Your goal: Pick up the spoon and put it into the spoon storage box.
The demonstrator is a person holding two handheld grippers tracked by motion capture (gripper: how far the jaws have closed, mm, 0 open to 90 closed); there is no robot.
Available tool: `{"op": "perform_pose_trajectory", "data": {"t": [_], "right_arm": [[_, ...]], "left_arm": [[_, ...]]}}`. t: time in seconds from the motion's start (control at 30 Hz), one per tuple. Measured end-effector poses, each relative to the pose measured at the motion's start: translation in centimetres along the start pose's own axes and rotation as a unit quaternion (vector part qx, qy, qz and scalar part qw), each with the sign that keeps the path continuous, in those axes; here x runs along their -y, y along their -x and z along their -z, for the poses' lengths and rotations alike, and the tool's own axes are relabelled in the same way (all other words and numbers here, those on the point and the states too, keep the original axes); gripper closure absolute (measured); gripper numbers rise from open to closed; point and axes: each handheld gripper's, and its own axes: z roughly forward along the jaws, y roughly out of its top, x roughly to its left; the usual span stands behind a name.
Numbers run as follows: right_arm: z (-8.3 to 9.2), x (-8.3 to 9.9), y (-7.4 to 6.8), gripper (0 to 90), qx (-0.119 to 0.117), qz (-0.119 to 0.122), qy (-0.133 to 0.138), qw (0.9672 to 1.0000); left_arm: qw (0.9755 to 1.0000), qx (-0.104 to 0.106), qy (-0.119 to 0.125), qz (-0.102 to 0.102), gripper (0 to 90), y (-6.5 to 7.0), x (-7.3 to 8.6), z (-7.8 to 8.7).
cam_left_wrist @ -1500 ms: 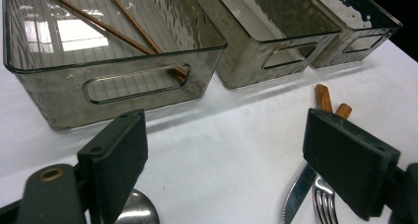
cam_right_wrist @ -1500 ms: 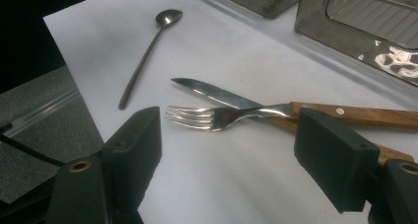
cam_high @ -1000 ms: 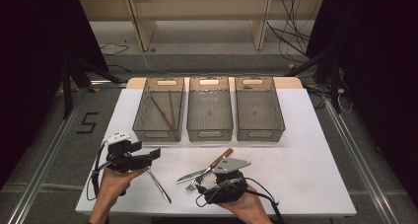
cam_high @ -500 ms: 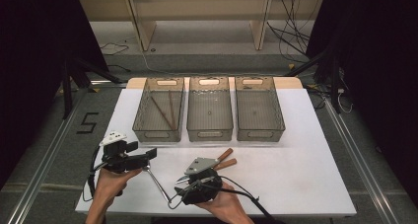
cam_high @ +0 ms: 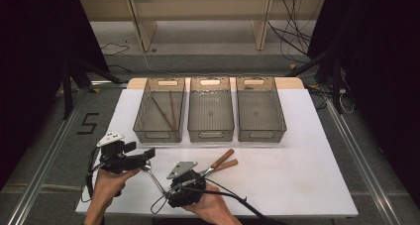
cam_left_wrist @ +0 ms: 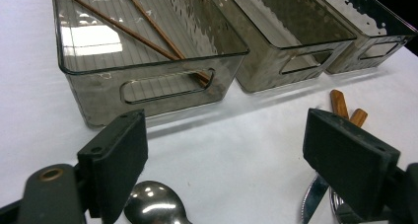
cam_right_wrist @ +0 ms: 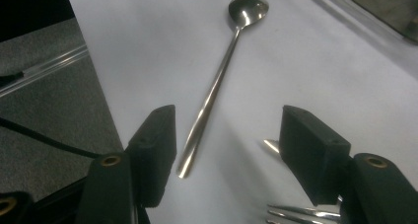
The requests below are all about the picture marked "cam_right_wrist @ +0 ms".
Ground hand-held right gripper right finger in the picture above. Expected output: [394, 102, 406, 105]
[278, 105, 418, 224]

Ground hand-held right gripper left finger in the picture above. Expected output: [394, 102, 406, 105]
[76, 104, 177, 224]

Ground long silver metal spoon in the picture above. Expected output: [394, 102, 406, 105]
[176, 0, 270, 180]

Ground black curtain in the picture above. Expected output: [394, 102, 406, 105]
[0, 0, 76, 43]

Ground wooden-handled fork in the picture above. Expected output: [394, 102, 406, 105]
[265, 202, 343, 224]

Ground black cable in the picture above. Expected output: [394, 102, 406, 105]
[0, 116, 104, 159]

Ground aluminium floor rail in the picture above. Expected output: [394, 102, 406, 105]
[0, 44, 90, 99]

